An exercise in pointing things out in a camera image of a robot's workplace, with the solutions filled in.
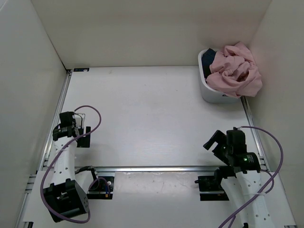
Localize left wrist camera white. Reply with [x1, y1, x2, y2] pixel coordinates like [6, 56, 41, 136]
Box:
[73, 113, 86, 129]

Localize front aluminium rail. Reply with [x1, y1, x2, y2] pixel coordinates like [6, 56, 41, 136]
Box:
[35, 165, 270, 175]

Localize white plastic laundry basket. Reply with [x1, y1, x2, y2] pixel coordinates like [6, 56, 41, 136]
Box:
[198, 49, 240, 104]

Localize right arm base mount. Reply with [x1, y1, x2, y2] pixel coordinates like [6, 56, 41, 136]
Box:
[194, 176, 229, 201]

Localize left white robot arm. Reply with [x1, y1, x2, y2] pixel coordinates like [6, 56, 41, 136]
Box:
[43, 112, 100, 219]

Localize dark blue folded garment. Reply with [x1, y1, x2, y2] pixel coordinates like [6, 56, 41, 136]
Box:
[201, 48, 216, 78]

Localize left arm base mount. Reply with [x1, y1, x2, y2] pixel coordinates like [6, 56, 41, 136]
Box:
[87, 172, 115, 200]

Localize right aluminium rail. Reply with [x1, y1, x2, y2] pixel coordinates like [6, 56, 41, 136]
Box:
[241, 97, 269, 170]

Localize black label sticker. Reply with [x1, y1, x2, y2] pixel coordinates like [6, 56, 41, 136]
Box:
[73, 67, 90, 72]

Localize pink trousers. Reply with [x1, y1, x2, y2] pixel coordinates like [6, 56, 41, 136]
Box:
[206, 42, 263, 98]

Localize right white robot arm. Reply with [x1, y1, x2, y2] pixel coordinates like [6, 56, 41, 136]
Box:
[203, 128, 275, 228]

